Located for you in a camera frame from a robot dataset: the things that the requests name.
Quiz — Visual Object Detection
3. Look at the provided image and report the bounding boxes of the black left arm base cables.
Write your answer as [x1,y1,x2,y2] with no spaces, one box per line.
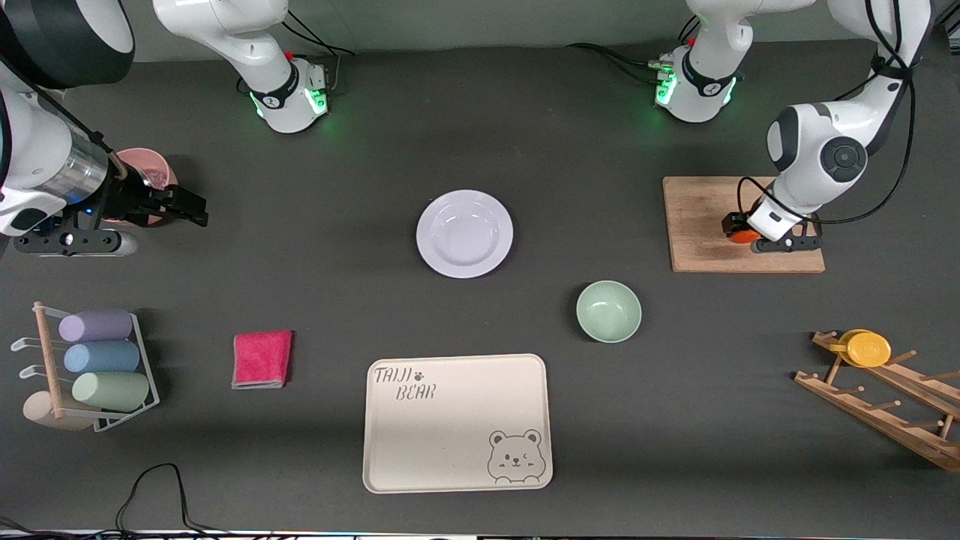
[566,15,702,85]

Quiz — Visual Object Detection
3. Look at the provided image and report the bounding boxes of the green cup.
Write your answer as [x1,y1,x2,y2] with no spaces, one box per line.
[72,371,151,412]

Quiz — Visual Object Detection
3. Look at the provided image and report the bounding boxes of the yellow mug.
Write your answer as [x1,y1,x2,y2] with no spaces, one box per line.
[829,328,893,368]

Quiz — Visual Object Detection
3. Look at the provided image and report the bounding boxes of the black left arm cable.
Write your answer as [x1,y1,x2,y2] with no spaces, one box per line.
[735,0,920,226]

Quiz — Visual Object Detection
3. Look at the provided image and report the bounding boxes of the beige cup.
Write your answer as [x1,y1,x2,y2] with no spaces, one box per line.
[22,391,95,432]

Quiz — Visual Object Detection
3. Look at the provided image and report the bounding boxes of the wooden peg mug rack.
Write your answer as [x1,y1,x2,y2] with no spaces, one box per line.
[793,330,960,473]

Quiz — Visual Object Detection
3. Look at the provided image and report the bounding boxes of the black table edge cable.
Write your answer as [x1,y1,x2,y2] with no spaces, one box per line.
[0,463,226,538]

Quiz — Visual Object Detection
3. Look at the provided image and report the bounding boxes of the purple cup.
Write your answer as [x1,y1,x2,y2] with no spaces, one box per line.
[58,310,134,344]

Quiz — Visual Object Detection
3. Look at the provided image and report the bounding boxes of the pink folded cloth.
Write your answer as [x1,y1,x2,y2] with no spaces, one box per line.
[231,330,293,390]

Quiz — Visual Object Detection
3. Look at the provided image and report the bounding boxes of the wooden cutting board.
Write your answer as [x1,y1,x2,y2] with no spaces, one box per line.
[662,176,827,274]

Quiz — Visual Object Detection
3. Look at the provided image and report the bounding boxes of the blue cup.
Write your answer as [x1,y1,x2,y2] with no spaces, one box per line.
[64,341,141,374]

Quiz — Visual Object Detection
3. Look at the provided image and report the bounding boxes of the cream bear print tray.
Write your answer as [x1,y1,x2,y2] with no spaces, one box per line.
[362,353,554,494]

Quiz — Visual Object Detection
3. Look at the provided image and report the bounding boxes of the pink bowl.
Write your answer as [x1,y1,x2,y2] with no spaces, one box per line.
[101,148,179,227]

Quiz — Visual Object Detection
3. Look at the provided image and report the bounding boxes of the white ridged plate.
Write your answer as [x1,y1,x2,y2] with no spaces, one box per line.
[416,189,515,280]

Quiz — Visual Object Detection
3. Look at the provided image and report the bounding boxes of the black right arm base cables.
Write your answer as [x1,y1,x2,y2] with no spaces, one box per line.
[271,11,355,95]

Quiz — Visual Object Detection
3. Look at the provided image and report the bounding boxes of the white wire cup rack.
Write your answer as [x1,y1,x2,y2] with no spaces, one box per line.
[11,301,161,434]

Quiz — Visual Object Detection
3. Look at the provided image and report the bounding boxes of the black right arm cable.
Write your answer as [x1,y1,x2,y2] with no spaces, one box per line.
[0,60,125,170]

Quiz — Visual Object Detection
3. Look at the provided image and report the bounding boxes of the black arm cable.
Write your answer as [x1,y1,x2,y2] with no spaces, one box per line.
[735,0,920,226]
[0,60,125,170]

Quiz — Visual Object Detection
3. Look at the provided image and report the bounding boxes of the black arm base cables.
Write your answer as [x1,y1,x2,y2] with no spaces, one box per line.
[566,15,702,85]
[271,11,355,95]

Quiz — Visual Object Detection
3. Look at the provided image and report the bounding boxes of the pale green bowl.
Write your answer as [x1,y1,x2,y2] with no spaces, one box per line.
[576,280,643,344]

